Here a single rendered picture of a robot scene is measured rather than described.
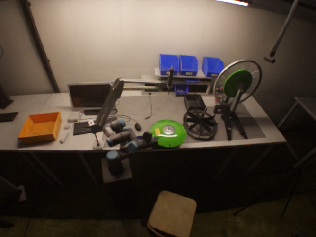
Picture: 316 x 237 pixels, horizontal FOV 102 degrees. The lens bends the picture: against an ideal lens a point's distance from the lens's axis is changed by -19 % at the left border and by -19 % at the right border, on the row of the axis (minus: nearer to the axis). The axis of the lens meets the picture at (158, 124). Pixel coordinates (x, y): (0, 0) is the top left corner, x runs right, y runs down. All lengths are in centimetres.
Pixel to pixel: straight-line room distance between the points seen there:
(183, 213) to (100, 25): 197
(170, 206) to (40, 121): 158
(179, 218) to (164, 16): 191
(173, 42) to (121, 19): 60
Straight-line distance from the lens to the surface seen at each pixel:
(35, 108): 224
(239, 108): 218
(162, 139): 127
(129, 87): 121
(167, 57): 192
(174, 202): 153
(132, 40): 185
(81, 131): 163
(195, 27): 190
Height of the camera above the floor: 206
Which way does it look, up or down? 46 degrees down
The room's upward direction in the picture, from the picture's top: 5 degrees clockwise
